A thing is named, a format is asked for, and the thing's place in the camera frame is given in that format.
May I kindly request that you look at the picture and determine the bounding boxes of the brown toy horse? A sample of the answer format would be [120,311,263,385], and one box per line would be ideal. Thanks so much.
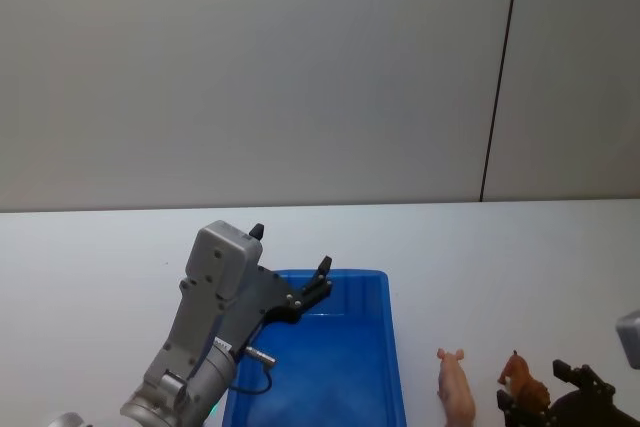
[497,349,552,411]

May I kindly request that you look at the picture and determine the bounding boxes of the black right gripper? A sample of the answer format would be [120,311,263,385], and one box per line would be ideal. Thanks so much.
[495,359,640,427]

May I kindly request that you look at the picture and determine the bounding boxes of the thin dark cable silver plug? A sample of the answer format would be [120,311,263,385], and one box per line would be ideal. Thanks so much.
[228,345,278,395]

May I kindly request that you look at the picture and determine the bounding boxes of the blue plastic tray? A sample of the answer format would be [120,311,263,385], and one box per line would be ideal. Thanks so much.
[219,268,409,427]

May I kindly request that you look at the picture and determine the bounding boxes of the pink toy pig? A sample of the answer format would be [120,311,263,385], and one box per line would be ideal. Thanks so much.
[436,346,477,427]

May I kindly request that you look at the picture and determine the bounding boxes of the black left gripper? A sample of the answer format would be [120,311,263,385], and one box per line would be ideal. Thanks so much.
[214,222,334,357]

